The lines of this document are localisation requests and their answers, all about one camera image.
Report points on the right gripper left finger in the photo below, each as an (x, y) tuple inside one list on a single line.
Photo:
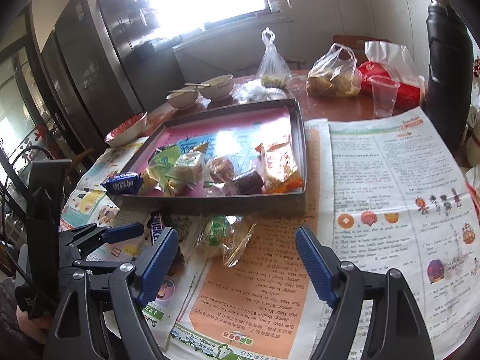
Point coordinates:
[(78, 330)]

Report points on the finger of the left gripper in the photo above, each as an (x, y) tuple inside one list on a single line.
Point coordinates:
[(89, 237)]

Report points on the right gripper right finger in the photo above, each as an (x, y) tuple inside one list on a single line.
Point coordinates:
[(396, 329)]

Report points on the blue cookie pack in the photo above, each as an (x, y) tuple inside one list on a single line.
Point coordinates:
[(128, 183)]

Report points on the Snickers chocolate bar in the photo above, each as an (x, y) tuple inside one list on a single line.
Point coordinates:
[(158, 221)]

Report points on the green label rice cracker pack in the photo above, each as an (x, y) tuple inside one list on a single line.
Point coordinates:
[(225, 236)]

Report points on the round pizza cracker pack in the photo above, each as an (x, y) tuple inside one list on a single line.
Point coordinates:
[(186, 173)]

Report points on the green triangular snack packet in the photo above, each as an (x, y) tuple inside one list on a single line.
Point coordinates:
[(161, 163)]

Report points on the white bowl with red contents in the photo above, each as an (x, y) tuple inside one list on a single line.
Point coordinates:
[(127, 132)]

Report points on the newspaper sheets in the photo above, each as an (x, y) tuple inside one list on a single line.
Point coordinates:
[(382, 194)]

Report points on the stainless steel refrigerator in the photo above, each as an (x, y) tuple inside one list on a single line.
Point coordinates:
[(107, 62)]

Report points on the brown bun in wrapper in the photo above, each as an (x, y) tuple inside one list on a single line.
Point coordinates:
[(220, 169)]

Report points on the left white ceramic bowl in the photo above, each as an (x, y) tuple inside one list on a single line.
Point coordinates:
[(182, 101)]

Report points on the white ceramic bowl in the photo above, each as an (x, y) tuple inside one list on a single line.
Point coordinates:
[(182, 101), (217, 88)]

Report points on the dark red wrapped candy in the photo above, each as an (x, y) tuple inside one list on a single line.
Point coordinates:
[(248, 182)]

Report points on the grey shallow cardboard tray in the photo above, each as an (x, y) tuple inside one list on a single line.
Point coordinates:
[(232, 134)]

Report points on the chopsticks on bowls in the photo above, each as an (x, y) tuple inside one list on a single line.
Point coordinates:
[(189, 88)]

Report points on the orange snack packet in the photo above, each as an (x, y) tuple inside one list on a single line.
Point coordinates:
[(279, 167)]

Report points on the right white ceramic bowl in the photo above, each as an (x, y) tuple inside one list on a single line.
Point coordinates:
[(217, 88)]

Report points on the crumpled clear plastic wrap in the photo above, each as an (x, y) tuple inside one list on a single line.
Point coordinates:
[(254, 91)]

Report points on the black thermos bottle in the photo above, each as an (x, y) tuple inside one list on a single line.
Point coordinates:
[(448, 97)]

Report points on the clear plastic cup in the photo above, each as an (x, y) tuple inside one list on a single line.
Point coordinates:
[(384, 91)]

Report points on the tied clear plastic bag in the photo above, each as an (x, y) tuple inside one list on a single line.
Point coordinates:
[(273, 70)]

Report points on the plastic bag of pastries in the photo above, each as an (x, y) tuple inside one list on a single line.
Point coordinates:
[(335, 74)]

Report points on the red tissue pack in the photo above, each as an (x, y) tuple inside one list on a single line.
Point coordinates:
[(386, 59)]

